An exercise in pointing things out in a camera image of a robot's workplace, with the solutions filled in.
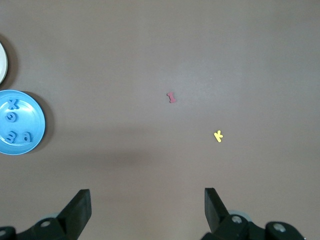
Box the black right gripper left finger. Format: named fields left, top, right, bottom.
left=0, top=189, right=92, bottom=240

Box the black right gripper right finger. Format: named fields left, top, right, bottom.
left=199, top=187, right=308, bottom=240

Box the blue foam letter a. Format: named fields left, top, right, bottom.
left=21, top=131, right=34, bottom=144

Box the blue foam letter E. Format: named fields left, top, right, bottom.
left=5, top=131, right=18, bottom=145

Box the blue foam letter G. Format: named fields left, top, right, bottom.
left=4, top=111, right=19, bottom=123

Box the blue foam letter X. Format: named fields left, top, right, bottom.
left=7, top=98, right=20, bottom=110

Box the blue plate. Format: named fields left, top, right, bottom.
left=0, top=89, right=47, bottom=156

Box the beige plate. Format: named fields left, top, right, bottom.
left=0, top=41, right=9, bottom=85

